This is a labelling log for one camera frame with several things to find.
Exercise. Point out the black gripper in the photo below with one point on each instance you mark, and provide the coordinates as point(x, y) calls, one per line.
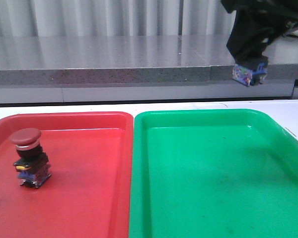
point(258, 23)

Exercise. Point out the green mushroom push button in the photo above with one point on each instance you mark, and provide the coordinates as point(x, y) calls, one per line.
point(251, 71)

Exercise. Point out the red mushroom push button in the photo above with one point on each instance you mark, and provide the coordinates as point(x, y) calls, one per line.
point(33, 166)

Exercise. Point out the green plastic tray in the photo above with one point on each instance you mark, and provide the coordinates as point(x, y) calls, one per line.
point(213, 174)

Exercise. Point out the red plastic tray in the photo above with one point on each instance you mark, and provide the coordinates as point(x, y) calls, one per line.
point(88, 193)

